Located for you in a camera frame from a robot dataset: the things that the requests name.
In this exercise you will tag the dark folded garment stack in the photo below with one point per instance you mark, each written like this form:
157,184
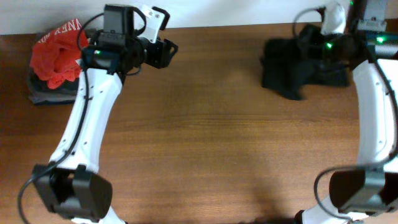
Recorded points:
46,88

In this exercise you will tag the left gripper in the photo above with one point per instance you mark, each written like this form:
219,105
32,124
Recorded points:
163,53

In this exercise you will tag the red folded t-shirt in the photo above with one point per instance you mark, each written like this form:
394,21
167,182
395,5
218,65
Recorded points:
54,56

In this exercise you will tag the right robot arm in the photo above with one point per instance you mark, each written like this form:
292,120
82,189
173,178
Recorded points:
368,188

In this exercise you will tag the black t-shirt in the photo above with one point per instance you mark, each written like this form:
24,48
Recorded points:
284,73

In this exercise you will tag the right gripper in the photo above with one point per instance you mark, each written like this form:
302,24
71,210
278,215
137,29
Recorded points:
309,51

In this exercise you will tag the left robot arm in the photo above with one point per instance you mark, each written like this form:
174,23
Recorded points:
69,184

